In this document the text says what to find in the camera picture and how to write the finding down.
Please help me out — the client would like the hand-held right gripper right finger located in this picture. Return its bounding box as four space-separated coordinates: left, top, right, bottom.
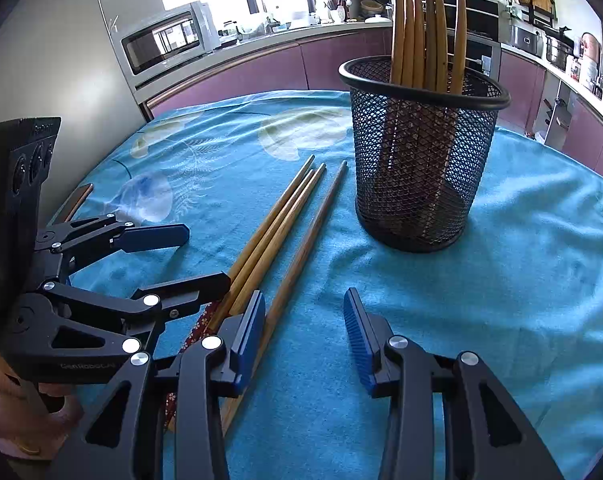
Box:
344 287 565 480

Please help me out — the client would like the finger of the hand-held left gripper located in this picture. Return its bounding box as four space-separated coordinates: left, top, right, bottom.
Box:
36 272 231 387
35 214 191 281

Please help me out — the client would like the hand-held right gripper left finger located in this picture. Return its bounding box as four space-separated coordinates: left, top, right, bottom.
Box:
46 290 267 480

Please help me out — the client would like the black mesh utensil holder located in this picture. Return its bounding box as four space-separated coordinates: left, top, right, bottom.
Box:
338 56 511 253

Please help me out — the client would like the bunch of wooden chopsticks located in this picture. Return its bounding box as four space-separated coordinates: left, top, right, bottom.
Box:
381 0 468 226

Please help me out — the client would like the person's left hand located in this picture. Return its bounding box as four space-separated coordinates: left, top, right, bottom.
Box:
0 355 84 461

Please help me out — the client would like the blue floral tablecloth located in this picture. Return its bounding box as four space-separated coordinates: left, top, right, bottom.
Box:
56 90 603 480

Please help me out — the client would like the white microwave oven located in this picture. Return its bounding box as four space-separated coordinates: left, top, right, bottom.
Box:
120 1 221 92

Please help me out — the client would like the pink base cabinets long run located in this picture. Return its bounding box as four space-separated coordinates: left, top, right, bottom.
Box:
146 27 397 121

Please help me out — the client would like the clear plastic bag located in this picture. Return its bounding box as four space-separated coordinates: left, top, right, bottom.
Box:
238 12 272 36

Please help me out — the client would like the pink base cabinets short run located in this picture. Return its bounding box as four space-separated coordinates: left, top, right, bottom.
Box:
496 50 603 186

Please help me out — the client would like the black built-in oven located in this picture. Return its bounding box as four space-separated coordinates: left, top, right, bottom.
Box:
464 35 502 81

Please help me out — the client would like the steel stock pot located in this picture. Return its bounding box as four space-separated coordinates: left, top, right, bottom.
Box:
545 35 575 72

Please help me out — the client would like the white jar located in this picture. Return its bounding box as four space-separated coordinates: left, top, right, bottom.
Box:
579 57 602 92

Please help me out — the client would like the black countertop shelf rack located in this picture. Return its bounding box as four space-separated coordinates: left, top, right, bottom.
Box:
496 0 557 26

